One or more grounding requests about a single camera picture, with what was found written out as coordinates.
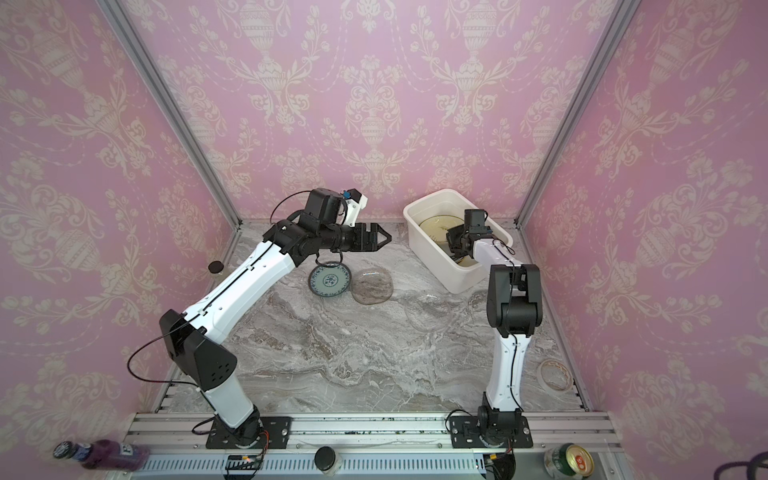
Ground white plastic bin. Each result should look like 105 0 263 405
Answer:
403 189 521 294

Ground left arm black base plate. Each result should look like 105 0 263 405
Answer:
205 416 292 450

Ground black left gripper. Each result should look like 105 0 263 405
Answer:
318 219 392 251

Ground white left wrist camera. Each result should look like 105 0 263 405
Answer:
342 189 368 227

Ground aluminium rail frame front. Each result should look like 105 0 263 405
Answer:
124 412 632 479

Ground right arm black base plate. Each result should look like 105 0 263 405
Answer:
446 415 534 450

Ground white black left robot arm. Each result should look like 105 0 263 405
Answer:
159 188 391 448

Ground teal blue floral plate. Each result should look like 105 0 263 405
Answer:
308 263 352 298

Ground clear glass oval plate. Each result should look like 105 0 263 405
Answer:
351 268 394 305

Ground purple drink bottle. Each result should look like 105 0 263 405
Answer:
52 439 150 471

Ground glass jar with black lid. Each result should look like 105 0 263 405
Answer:
208 260 225 275

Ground cream plate with painted willow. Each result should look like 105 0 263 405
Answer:
419 215 468 266

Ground black round knob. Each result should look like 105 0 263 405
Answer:
314 446 343 476

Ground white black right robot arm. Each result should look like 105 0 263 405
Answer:
446 209 543 449

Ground green beer can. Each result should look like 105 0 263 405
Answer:
544 443 595 479

